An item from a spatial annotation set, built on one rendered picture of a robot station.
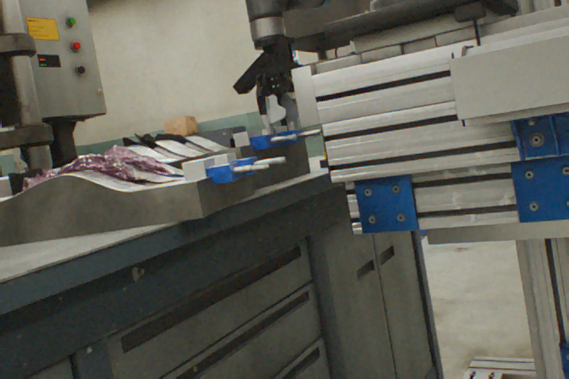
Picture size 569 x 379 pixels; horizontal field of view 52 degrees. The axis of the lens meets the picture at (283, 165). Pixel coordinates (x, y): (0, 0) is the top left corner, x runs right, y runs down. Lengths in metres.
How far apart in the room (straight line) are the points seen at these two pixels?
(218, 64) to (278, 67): 7.62
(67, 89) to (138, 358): 1.24
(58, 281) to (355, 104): 0.46
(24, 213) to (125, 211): 0.17
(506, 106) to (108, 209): 0.58
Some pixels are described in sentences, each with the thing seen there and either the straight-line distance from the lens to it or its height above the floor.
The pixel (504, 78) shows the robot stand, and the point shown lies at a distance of 0.68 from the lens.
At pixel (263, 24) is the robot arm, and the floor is 1.14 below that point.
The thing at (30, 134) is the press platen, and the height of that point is 1.02.
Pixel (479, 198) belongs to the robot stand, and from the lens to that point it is 0.87.
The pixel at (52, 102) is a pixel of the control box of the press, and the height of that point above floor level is 1.12.
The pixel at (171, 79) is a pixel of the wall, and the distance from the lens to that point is 9.34.
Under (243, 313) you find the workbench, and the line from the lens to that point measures 1.11.
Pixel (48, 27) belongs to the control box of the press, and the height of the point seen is 1.36.
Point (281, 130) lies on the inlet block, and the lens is 1.29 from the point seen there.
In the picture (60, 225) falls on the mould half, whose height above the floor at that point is 0.82.
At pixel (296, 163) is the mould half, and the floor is 0.83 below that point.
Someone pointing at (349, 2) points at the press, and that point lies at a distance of 5.19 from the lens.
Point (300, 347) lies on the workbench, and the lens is 1.27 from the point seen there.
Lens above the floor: 0.90
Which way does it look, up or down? 3 degrees down
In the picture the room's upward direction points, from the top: 10 degrees counter-clockwise
